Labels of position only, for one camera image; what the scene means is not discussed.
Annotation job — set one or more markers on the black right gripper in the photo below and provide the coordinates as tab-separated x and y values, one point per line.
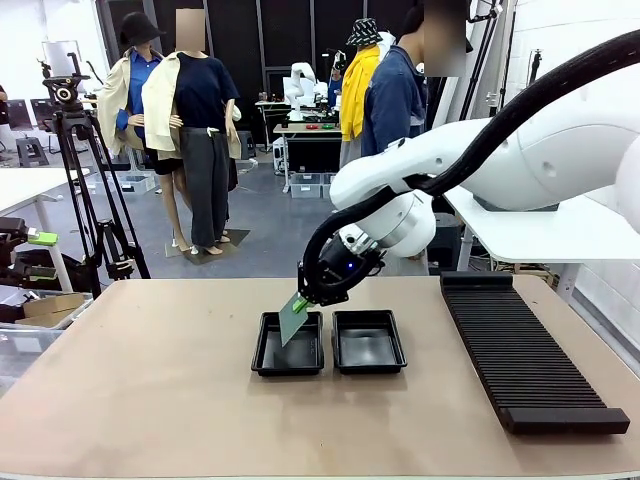
340	270

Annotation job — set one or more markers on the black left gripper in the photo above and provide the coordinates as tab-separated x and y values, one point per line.
12	232

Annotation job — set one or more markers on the green circuit board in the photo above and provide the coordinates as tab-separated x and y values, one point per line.
291	325

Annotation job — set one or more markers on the black ESD tray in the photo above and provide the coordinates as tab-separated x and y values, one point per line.
369	344
300	360

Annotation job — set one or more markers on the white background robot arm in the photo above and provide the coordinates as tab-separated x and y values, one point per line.
299	90

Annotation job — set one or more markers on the brown cardboard box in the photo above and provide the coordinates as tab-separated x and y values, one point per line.
52	306

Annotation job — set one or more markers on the clear plastic storage bin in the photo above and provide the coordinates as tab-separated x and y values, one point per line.
20	345

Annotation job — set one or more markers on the dark step stool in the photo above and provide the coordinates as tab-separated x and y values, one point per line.
31	152

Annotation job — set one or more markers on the grey storage bin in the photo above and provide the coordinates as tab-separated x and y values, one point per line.
305	186
329	186

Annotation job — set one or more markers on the black round stool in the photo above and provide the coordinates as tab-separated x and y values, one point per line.
445	240

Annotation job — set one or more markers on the person in black shirt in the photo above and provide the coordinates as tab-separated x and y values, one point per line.
3	100

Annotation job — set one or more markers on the background work table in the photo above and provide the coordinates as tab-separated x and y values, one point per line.
305	129

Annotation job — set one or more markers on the mannequin with blue shirt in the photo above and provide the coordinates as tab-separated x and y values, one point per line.
131	85

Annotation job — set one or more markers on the mannequin with navy t-shirt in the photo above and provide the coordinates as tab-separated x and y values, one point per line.
202	125

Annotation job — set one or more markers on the mannequin with yellow hoodie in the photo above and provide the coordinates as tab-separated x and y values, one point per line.
355	100

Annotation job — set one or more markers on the person in denim jacket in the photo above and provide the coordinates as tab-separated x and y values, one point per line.
395	105

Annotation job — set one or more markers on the black slotted board rack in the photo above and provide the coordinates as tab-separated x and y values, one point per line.
525	350

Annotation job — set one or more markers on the black wide-brim hat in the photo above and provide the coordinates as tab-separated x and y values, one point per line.
137	27

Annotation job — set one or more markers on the white table with basket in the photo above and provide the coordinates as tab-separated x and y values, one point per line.
550	235

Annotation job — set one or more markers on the patterned bucket hat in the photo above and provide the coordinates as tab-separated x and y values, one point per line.
362	31

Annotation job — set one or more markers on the black tripod stand poles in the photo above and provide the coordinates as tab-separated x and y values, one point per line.
482	60

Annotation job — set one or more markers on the slim black light stand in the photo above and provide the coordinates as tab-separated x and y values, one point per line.
535	65

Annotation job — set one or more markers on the black camera tripod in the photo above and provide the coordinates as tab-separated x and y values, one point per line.
85	200

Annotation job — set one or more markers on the dark mannequin base plate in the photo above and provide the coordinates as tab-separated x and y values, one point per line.
235	236

